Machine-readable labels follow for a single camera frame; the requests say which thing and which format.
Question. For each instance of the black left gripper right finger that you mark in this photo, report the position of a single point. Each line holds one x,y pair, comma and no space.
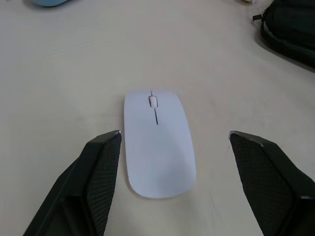
270,191

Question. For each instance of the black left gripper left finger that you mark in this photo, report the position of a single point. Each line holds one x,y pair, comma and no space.
81,186

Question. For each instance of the white computer mouse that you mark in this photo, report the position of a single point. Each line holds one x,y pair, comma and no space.
157,159

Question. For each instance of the black laptop bag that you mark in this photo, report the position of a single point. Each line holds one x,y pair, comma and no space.
290,29

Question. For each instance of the light blue glasses case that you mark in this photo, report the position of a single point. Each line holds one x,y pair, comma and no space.
49,2

